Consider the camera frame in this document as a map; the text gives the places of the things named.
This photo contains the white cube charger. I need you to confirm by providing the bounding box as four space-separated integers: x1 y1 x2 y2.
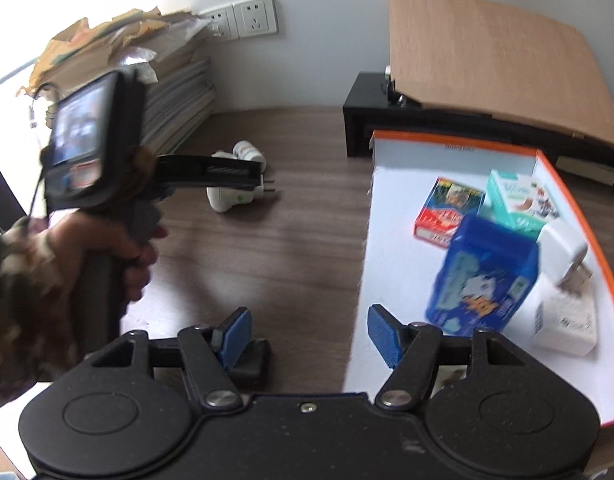
537 222 595 292

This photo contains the blue tissue pack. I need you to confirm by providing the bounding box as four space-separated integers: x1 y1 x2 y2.
426 214 541 337

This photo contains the white rounded plug adapter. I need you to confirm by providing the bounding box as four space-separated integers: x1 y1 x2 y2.
207 157 278 214

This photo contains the black desk riser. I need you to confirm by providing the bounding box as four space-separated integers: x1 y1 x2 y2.
343 72 614 186

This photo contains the stack of papers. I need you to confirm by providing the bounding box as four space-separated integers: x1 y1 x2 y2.
17 7 218 157

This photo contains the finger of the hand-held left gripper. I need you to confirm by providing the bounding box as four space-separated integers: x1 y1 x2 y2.
157 152 264 195

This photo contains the teal and white small box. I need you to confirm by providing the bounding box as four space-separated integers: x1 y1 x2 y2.
479 169 562 233

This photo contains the red and blue card box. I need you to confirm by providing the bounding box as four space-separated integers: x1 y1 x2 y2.
413 176 488 250

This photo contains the white box with barcode label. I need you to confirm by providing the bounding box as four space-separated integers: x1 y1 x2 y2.
529 285 600 358

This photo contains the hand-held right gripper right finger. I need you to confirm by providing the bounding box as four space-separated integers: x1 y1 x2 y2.
367 304 530 411

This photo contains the white wall socket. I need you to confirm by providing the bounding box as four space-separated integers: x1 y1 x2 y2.
201 4 238 41
234 0 278 40

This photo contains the white bottle with orange label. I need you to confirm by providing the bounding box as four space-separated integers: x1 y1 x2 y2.
232 141 268 171

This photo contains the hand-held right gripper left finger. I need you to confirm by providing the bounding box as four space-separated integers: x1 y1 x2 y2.
88 306 252 413

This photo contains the orange-rimmed white cardboard box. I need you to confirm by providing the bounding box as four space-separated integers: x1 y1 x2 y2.
342 130 614 428

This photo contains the tilted wooden board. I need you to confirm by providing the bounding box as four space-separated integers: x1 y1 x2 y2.
387 0 614 150

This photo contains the person's left hand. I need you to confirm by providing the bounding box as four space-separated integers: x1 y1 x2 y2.
51 209 170 305

